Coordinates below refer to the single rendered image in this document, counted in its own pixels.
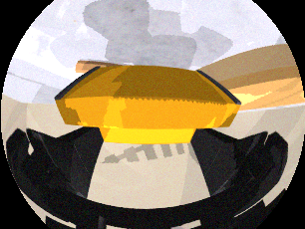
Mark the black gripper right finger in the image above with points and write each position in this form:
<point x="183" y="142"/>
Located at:
<point x="220" y="154"/>

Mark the cream floor panel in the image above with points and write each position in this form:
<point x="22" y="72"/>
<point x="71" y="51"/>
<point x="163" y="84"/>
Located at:
<point x="265" y="77"/>

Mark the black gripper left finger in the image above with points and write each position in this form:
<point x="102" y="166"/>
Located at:
<point x="74" y="154"/>

